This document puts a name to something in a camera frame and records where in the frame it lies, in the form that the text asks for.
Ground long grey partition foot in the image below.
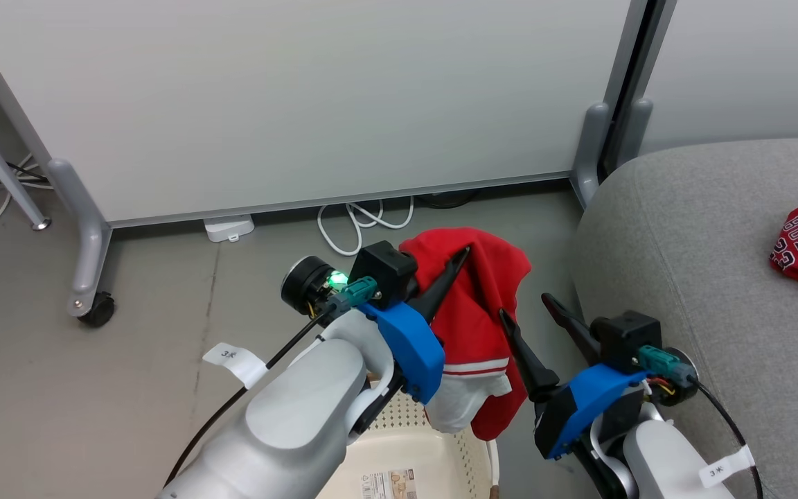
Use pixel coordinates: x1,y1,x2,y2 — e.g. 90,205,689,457
47,158,113,319

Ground red shorts with white trim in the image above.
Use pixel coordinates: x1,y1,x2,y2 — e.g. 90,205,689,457
399,227,533,442

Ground beige plastic laundry basket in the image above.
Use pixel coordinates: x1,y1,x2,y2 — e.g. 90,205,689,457
316,388,501,499

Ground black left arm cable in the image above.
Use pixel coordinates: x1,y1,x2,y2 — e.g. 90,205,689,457
162,310,336,487

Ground coiled white cable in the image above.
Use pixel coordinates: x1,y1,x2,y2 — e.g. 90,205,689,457
317,197,415,257

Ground narrow white partition board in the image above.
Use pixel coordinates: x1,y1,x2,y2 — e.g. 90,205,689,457
638,0,798,157

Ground white power adapter box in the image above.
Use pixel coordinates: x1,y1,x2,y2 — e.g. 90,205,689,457
204,214,256,244

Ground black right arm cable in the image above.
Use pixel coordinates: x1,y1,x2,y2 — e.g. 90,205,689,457
689,376,764,499

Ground large white partition board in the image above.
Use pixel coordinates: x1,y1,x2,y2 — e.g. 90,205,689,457
0,0,649,229

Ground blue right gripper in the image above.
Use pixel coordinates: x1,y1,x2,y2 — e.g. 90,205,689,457
498,292,700,462

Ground white paper cable tag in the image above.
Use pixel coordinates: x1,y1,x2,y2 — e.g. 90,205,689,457
202,342,269,389
699,445,757,489

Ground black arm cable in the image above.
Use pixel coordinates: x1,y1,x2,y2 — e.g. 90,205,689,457
162,310,336,487
689,376,764,499

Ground short grey partition foot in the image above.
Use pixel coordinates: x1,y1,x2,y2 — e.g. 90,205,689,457
617,97,653,168
571,103,612,210

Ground grey fabric sofa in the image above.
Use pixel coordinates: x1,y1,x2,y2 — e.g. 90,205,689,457
571,136,798,499

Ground black cable under partition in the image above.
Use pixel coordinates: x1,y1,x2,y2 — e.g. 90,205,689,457
416,190,480,210

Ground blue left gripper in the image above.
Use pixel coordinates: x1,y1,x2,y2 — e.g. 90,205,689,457
281,245,473,405

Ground black caster wheel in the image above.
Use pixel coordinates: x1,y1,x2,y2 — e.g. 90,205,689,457
78,291,116,329

